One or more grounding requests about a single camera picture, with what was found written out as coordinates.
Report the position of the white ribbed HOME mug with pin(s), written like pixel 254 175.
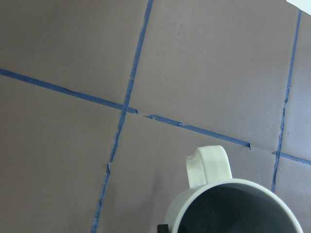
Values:
pixel 215 202

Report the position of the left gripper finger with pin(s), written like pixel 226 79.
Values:
pixel 163 228

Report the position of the brown paper table cover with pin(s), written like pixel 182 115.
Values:
pixel 101 101

